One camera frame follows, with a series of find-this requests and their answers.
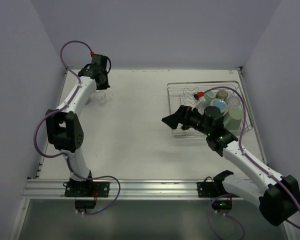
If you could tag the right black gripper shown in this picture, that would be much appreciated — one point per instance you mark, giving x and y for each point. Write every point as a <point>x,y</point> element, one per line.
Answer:
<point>184,117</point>

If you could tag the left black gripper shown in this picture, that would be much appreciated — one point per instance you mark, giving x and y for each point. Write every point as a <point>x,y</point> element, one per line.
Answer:
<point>103,81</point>

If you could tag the clear plastic cup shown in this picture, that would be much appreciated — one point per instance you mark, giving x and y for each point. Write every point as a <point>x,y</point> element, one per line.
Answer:
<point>233,101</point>
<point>100,97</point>

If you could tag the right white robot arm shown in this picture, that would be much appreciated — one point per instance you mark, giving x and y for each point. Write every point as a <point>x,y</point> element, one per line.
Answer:
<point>276,196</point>

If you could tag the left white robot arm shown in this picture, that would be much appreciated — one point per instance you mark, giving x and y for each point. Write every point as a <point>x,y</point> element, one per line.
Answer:
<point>64,130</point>

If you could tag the small mint green cup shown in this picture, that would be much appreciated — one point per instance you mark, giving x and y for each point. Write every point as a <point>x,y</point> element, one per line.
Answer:
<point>209,96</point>

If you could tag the blue cup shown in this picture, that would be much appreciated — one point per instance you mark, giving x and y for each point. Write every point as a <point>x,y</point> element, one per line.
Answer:
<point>220,104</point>

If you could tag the beige cup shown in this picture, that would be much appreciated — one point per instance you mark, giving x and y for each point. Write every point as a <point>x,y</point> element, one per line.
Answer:
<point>222,94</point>

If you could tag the large green cup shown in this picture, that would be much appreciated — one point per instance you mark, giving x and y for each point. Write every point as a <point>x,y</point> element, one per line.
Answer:
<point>233,118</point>

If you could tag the right black controller box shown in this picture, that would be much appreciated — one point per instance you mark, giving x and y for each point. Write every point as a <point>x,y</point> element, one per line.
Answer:
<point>223,206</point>

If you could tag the black controller box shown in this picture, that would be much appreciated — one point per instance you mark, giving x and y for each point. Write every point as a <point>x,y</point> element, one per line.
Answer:
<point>223,206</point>
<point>84,206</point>

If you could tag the left black controller box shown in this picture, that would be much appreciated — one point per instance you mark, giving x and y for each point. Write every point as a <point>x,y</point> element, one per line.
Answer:
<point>84,206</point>

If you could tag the metal wire dish rack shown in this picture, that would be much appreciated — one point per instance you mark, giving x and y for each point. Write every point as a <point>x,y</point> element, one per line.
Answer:
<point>189,102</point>

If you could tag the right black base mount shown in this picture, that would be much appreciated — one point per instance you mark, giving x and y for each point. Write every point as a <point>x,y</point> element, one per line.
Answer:
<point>212,187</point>

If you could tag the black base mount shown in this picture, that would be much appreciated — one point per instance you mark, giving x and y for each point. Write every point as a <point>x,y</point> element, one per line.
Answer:
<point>86,189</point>
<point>212,187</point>

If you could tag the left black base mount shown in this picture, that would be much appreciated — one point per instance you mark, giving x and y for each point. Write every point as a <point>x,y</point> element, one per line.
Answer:
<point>86,189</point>

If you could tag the aluminium mounting rail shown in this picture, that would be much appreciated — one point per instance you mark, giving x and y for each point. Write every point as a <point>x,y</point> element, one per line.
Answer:
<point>54,189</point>

